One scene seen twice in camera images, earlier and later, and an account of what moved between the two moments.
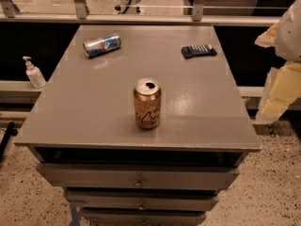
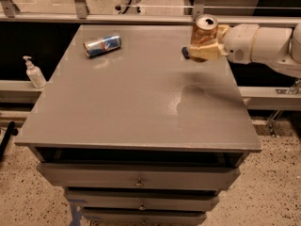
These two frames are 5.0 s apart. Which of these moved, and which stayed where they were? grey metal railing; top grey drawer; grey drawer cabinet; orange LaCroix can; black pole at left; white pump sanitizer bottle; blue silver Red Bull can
Moved: orange LaCroix can
Stayed: blue silver Red Bull can; grey metal railing; top grey drawer; white pump sanitizer bottle; black pole at left; grey drawer cabinet
